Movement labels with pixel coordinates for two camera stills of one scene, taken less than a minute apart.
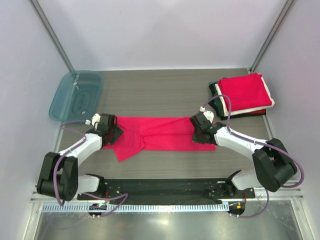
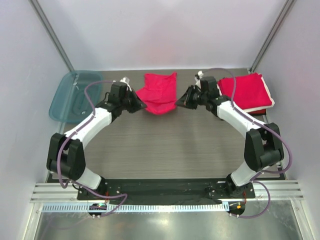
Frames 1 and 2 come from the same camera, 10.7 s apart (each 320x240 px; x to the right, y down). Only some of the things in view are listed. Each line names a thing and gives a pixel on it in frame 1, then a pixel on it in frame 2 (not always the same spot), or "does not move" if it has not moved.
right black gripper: [196, 139] to [186, 100]
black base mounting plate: [169, 189] does not move
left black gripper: [117, 132] to [138, 104]
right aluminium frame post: [277, 24] does not move
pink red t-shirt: [159, 133] to [159, 95]
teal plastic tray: [78, 97] does not move
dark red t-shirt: [264, 111] does not move
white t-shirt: [247, 110] does not move
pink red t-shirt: [245, 92] does not move
